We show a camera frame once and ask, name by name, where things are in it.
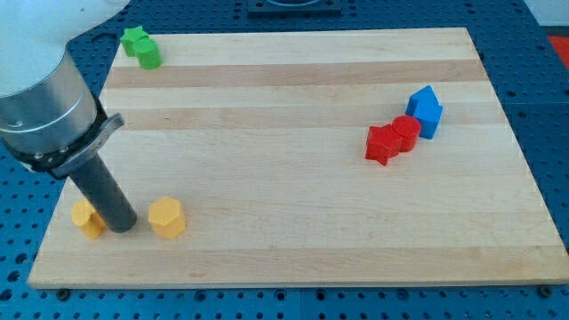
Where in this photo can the black flange clamp bracket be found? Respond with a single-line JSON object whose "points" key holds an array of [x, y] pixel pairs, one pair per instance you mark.
{"points": [[62, 162]]}

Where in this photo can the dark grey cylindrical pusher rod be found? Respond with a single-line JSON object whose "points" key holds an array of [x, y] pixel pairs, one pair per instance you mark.
{"points": [[100, 188]]}

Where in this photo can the yellow hexagon block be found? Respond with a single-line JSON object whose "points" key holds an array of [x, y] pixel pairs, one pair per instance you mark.
{"points": [[167, 217]]}

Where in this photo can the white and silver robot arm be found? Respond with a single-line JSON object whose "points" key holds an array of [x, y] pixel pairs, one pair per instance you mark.
{"points": [[50, 119]]}

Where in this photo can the wooden board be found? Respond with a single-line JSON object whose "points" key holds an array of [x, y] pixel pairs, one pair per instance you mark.
{"points": [[262, 138]]}

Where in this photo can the yellow cylinder block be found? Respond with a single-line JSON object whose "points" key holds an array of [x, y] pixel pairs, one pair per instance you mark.
{"points": [[87, 219]]}

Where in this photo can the green cylinder block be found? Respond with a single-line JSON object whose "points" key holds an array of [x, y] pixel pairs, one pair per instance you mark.
{"points": [[147, 53]]}

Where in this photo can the green star block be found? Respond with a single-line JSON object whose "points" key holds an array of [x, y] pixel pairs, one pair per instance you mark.
{"points": [[130, 37]]}

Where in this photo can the red star block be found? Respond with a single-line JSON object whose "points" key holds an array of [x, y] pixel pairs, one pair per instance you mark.
{"points": [[383, 143]]}

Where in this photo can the red cylinder block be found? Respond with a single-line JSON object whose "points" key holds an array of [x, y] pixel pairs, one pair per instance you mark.
{"points": [[409, 128]]}

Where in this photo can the blue cube block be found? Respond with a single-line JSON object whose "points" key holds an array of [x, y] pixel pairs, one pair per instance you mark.
{"points": [[429, 115]]}

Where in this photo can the blue pentagon block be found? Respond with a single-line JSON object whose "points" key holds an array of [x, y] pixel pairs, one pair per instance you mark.
{"points": [[425, 94]]}

